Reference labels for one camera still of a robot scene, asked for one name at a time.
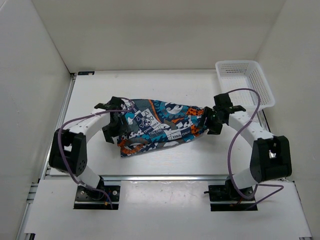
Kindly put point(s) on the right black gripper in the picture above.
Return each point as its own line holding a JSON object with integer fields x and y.
{"x": 215, "y": 130}

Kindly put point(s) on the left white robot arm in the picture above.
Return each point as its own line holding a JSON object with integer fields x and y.
{"x": 69, "y": 153}

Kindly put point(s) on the white perforated plastic basket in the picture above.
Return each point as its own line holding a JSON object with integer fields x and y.
{"x": 247, "y": 76}

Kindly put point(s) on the aluminium front rail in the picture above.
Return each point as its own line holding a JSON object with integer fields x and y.
{"x": 135, "y": 178}

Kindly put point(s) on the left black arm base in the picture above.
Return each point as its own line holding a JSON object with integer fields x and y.
{"x": 88, "y": 199}

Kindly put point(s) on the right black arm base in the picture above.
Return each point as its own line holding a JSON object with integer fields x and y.
{"x": 224, "y": 198}

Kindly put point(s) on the colourful patterned shorts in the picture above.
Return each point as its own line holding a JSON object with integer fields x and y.
{"x": 156, "y": 124}

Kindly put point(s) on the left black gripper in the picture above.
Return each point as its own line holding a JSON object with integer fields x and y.
{"x": 123, "y": 129}

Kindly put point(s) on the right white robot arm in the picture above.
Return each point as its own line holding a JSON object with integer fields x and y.
{"x": 270, "y": 157}

